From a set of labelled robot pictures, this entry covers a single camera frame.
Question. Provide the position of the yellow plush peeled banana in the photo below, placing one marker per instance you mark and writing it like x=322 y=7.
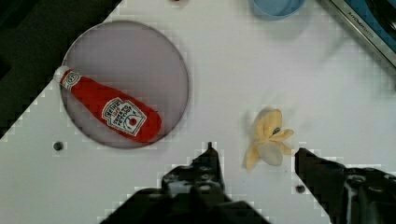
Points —
x=268 y=142

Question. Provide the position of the black steel toaster oven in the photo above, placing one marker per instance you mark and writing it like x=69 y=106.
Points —
x=373 y=21

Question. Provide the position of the blue bowl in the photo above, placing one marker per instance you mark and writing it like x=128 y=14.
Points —
x=274 y=10

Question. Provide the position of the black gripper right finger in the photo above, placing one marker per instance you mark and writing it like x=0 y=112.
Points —
x=348 y=195

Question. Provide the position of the purple round plate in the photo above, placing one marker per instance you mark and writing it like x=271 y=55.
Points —
x=138 y=60

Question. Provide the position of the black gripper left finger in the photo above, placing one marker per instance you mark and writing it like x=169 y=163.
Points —
x=189 y=194

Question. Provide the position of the red plush ketchup bottle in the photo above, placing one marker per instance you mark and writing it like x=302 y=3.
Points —
x=117 y=110

